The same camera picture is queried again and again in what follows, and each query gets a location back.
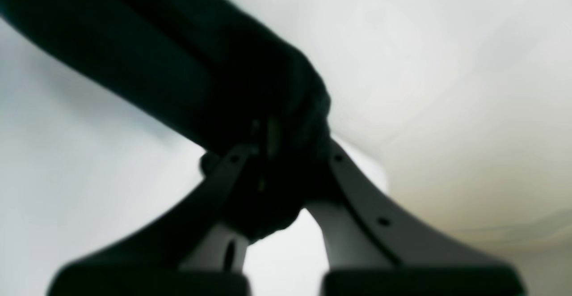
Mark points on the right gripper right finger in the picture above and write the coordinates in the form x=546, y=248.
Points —
x=376, y=248

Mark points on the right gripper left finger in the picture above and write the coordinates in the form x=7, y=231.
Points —
x=191, y=250

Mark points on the black graphic t-shirt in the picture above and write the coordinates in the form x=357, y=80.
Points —
x=204, y=68

